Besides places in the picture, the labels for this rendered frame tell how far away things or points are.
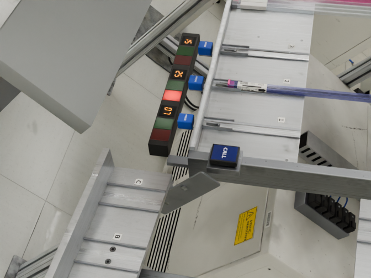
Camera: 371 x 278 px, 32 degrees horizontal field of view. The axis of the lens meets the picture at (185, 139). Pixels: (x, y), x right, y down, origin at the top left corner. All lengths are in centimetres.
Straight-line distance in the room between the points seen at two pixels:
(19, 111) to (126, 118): 39
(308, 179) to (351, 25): 166
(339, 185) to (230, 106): 27
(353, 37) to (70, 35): 171
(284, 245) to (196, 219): 35
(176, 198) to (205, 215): 48
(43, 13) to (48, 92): 18
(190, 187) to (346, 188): 29
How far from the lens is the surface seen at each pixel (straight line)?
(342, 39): 285
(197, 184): 118
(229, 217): 161
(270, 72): 137
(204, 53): 142
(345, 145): 182
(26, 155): 189
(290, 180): 120
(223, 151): 116
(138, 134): 216
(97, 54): 135
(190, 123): 126
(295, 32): 147
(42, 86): 124
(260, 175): 120
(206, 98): 128
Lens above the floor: 153
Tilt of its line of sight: 42 degrees down
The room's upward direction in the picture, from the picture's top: 58 degrees clockwise
